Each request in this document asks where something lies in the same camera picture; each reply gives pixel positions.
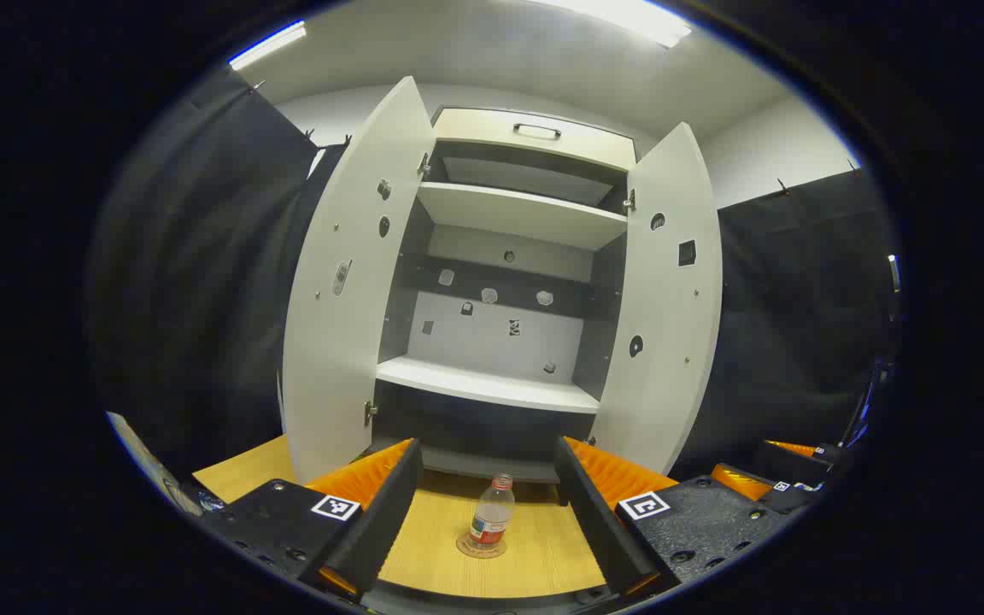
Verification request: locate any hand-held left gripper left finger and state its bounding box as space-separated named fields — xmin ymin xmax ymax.
xmin=200 ymin=438 xmax=425 ymax=603

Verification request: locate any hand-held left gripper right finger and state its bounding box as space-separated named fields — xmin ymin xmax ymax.
xmin=553 ymin=436 xmax=800 ymax=599

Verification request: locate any clear plastic bottle red label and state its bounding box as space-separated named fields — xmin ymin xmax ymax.
xmin=470 ymin=473 xmax=516 ymax=548

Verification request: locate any white cabinet door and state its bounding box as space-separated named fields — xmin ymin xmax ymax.
xmin=588 ymin=121 xmax=723 ymax=475
xmin=281 ymin=75 xmax=437 ymax=483

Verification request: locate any round brown coaster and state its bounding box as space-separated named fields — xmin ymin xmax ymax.
xmin=456 ymin=531 xmax=508 ymax=559

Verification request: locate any black backdrop cloth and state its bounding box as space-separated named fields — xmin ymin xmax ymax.
xmin=671 ymin=169 xmax=899 ymax=479
xmin=86 ymin=68 xmax=348 ymax=488

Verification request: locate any white and grey cabinet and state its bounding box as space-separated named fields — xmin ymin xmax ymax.
xmin=372 ymin=107 xmax=638 ymax=483

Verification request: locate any pale printed sheet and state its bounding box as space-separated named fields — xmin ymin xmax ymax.
xmin=106 ymin=412 xmax=224 ymax=518

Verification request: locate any cream cabinet drawer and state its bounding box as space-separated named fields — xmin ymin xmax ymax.
xmin=432 ymin=107 xmax=636 ymax=172

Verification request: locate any ceiling light panel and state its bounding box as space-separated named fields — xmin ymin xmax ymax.
xmin=227 ymin=20 xmax=308 ymax=71
xmin=535 ymin=0 xmax=694 ymax=48

